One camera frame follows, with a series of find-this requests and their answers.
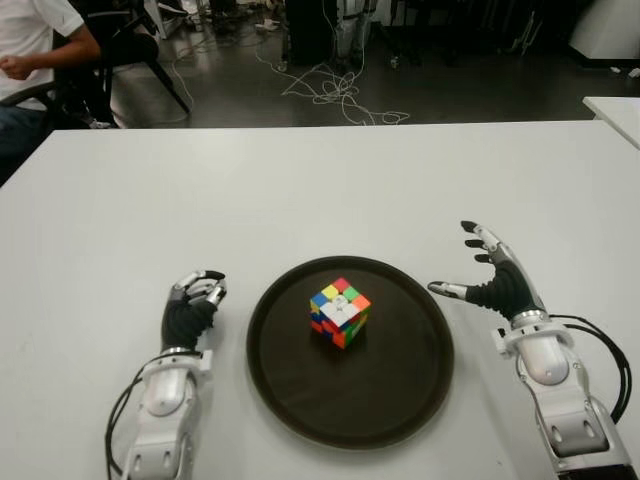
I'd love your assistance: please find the black cabinet on casters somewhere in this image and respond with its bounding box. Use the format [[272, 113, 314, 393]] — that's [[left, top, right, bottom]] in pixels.
[[285, 0, 341, 67]]

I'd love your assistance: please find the dark wheeled rack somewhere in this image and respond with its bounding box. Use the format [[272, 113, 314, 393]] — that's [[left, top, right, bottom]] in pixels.
[[379, 0, 466, 69]]

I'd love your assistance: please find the multicoloured Rubik's cube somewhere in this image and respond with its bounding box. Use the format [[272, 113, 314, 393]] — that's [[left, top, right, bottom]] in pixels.
[[309, 277, 372, 350]]

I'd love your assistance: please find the black office chair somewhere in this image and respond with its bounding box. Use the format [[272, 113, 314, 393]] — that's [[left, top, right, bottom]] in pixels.
[[49, 0, 192, 126]]

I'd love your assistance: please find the dark brown round plate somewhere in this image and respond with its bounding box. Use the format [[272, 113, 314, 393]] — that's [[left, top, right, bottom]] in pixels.
[[246, 255, 456, 448]]

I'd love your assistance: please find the thin white floor cable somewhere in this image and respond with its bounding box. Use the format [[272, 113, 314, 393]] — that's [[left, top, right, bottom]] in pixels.
[[168, 45, 199, 112]]

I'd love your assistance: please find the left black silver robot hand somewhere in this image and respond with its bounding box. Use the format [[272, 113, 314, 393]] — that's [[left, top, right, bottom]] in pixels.
[[162, 269, 228, 351]]

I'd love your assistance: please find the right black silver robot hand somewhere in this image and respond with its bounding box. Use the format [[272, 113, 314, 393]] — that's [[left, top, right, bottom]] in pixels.
[[427, 220, 546, 321]]

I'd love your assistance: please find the seated person in white shirt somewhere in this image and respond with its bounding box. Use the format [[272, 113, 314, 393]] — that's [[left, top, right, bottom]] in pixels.
[[0, 0, 114, 169]]

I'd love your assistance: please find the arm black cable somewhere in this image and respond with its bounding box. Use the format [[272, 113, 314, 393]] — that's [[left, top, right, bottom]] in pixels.
[[104, 359, 151, 474], [547, 313, 634, 426]]

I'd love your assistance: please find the grey leaning metal frame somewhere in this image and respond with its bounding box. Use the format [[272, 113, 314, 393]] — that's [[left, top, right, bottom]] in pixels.
[[507, 8, 545, 55]]

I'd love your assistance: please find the white side table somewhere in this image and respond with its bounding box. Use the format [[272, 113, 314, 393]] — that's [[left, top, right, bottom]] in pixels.
[[582, 96, 640, 149]]

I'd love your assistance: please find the tangled white floor cable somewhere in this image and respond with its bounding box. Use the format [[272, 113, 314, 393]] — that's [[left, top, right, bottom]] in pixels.
[[255, 45, 412, 126]]

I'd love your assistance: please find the white cabinet with black base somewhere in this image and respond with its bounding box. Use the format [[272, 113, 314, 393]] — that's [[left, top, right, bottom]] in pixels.
[[569, 0, 640, 65]]

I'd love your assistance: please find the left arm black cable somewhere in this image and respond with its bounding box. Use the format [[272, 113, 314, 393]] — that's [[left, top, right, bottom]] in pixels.
[[104, 359, 151, 474]]

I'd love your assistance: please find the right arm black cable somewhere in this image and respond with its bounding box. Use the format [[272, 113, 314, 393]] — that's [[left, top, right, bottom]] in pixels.
[[547, 313, 634, 426]]

